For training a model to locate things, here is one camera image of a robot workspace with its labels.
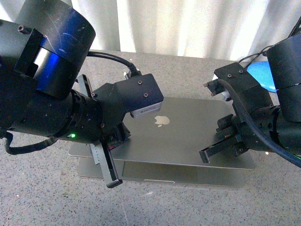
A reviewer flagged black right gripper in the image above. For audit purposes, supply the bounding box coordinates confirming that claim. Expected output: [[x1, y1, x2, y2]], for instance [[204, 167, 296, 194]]
[[199, 114, 249, 163]]

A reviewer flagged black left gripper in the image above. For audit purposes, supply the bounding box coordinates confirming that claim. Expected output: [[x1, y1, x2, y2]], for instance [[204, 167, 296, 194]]
[[76, 74, 130, 188]]

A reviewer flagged silver laptop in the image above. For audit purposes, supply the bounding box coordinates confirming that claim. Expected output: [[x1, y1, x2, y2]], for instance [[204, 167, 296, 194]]
[[68, 97, 256, 188]]

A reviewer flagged blue round object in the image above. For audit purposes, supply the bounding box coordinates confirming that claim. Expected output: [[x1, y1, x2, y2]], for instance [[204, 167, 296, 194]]
[[247, 61, 277, 93]]

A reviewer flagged white pleated curtain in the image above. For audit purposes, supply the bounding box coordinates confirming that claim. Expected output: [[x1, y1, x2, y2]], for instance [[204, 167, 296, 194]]
[[0, 0, 301, 62]]

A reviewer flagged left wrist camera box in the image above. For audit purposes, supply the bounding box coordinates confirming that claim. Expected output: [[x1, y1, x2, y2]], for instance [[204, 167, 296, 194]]
[[117, 73, 164, 119]]

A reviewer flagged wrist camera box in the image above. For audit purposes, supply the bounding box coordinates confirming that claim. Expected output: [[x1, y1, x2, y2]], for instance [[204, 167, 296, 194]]
[[117, 73, 164, 119], [214, 63, 272, 113]]

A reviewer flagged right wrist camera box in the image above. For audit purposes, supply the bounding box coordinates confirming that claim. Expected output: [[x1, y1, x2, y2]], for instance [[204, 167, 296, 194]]
[[214, 63, 272, 113]]

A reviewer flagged black right camera cable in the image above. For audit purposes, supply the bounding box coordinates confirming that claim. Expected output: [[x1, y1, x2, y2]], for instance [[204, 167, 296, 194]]
[[217, 79, 301, 168]]

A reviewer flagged black camera cable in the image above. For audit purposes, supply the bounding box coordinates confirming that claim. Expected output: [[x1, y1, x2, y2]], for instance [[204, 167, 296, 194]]
[[217, 79, 301, 168], [86, 51, 142, 77]]

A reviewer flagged black left camera cable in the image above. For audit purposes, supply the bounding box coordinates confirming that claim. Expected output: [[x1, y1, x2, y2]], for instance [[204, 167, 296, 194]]
[[86, 51, 142, 77]]

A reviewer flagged black tangled cable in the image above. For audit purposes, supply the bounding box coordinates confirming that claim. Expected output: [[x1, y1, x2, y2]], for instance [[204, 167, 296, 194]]
[[238, 14, 301, 64]]

